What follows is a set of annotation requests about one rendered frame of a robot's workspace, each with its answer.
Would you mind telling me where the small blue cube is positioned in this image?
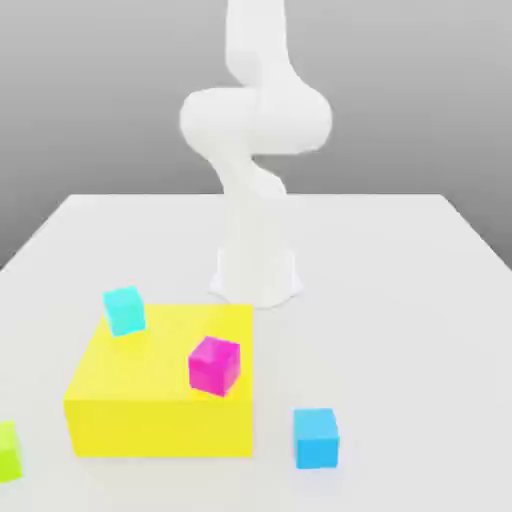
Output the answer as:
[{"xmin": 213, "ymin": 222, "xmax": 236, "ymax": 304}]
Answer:
[{"xmin": 292, "ymin": 407, "xmax": 341, "ymax": 470}]

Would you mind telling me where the small lime green cube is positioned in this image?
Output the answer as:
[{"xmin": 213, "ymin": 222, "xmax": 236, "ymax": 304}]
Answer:
[{"xmin": 0, "ymin": 419, "xmax": 24, "ymax": 484}]

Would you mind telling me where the large yellow box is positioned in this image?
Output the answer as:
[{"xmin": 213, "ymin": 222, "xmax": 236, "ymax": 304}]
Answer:
[{"xmin": 62, "ymin": 303, "xmax": 255, "ymax": 458}]

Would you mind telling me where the small cyan cube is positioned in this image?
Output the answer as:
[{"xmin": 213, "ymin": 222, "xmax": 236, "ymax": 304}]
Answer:
[{"xmin": 101, "ymin": 285, "xmax": 147, "ymax": 338}]

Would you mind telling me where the small magenta cube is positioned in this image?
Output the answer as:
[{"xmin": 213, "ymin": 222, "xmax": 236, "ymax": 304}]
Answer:
[{"xmin": 187, "ymin": 335, "xmax": 242, "ymax": 398}]

